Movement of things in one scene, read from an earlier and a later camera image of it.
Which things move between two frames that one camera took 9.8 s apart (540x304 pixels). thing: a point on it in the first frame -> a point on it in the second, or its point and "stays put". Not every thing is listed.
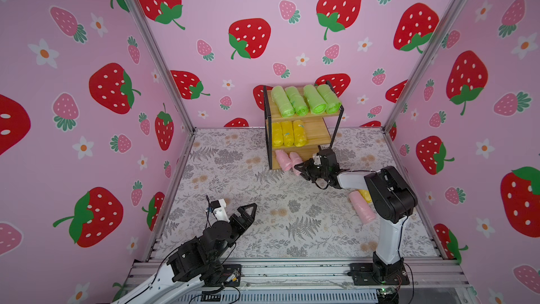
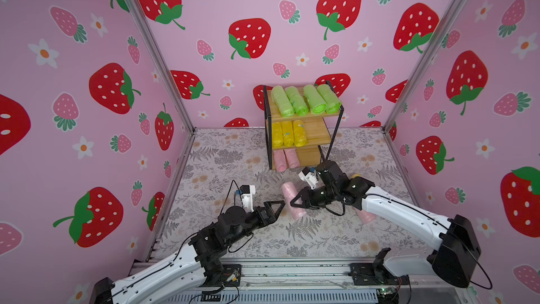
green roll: [283, 101] stays put
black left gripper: [246, 221] -> [266, 218]
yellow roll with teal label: [299, 131] stays put
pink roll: [365, 212] stays put
